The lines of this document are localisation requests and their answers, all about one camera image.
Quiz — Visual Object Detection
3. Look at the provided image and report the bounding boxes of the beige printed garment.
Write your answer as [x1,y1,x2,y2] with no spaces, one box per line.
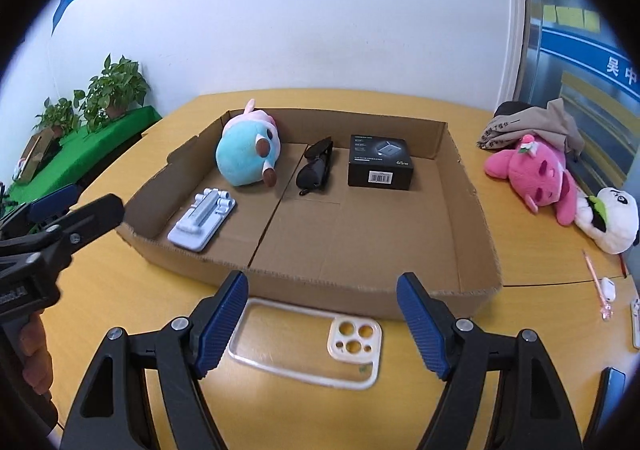
[475,98,586,162]

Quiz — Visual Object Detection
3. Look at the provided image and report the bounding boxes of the person's left hand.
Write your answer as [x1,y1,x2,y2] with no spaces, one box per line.
[20,315,55,399]

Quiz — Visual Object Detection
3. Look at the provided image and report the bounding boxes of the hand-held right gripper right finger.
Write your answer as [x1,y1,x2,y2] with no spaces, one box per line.
[396,272,584,450]

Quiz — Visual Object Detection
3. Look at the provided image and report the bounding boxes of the shallow cardboard box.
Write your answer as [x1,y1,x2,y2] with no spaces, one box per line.
[116,107,504,321]

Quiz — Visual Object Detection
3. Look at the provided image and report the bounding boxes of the black sunglasses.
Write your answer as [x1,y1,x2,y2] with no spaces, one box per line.
[295,136,335,197]

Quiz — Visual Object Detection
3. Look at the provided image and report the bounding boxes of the yellow sticky notes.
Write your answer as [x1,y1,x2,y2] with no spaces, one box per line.
[543,4,601,34]

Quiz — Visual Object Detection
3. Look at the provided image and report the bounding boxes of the blue glass banner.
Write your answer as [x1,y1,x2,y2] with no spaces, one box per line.
[540,25,640,92]

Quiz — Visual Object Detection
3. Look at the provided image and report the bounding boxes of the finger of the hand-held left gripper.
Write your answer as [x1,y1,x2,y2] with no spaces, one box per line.
[0,193,125,281]
[0,184,82,238]

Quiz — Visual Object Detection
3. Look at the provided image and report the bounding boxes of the black product box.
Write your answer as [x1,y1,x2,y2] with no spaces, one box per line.
[347,133,415,191]

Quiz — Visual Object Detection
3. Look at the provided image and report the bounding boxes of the large potted green plant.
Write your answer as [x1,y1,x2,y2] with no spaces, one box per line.
[74,55,151,134]

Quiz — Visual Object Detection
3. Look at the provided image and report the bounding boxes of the clear cream phone case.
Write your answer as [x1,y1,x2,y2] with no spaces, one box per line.
[228,297,384,390]

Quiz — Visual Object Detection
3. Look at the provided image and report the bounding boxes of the brown carton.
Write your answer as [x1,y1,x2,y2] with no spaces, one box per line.
[15,127,56,181]

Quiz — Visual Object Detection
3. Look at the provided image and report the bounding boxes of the black chair back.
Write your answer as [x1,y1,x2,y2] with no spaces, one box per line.
[495,101,537,119]

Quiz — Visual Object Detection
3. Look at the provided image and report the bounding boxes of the panda plush toy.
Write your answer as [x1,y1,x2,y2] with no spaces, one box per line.
[575,186,640,255]

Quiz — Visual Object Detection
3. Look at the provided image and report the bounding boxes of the blue pig plush toy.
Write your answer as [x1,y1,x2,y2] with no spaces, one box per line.
[215,99,281,189]

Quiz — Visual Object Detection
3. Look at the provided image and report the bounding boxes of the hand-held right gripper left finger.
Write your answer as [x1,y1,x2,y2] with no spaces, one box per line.
[60,271,250,450]

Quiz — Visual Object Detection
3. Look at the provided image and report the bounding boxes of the black chair armrest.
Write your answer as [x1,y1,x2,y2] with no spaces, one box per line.
[597,367,626,437]

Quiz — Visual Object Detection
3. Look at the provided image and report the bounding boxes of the pink plush toy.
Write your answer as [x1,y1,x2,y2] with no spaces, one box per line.
[484,134,582,226]

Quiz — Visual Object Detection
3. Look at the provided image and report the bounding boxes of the green covered shelf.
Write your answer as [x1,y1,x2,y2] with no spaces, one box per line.
[0,105,164,212]

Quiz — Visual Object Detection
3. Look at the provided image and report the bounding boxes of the white plastic item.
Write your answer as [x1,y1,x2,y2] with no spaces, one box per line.
[629,297,640,350]

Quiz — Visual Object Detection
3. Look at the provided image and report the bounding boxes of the pink pen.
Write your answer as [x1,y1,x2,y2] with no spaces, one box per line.
[582,250,615,321]

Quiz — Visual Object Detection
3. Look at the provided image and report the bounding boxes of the small potted green plant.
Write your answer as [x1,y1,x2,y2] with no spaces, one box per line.
[35,97,81,139]

